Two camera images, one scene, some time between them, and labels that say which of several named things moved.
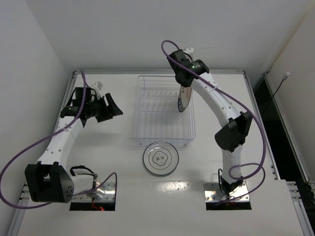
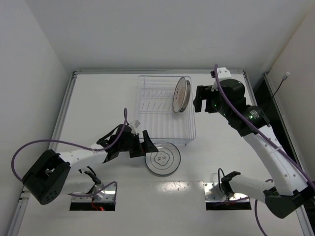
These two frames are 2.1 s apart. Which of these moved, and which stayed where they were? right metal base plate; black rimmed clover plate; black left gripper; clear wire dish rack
Moved: black left gripper
Stayed: black rimmed clover plate; clear wire dish rack; right metal base plate
